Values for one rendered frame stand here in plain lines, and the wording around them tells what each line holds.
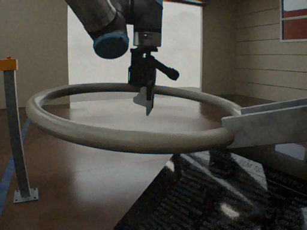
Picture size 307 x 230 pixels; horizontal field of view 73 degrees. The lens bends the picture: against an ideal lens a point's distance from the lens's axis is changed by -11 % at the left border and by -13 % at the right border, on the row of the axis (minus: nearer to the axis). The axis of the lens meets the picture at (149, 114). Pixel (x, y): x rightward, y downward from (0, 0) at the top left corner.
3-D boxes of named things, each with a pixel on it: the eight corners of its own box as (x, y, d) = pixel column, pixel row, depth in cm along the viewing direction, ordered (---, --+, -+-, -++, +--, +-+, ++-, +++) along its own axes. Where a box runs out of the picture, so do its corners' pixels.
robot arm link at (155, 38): (163, 35, 75) (160, 32, 66) (162, 49, 76) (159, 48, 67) (136, 34, 76) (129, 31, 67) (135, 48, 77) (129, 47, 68)
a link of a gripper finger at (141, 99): (132, 114, 75) (134, 85, 75) (151, 115, 75) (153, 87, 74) (131, 115, 72) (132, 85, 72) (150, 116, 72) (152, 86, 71)
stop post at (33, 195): (38, 188, 184) (23, 58, 162) (38, 200, 166) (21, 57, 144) (15, 191, 175) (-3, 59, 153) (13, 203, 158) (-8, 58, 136)
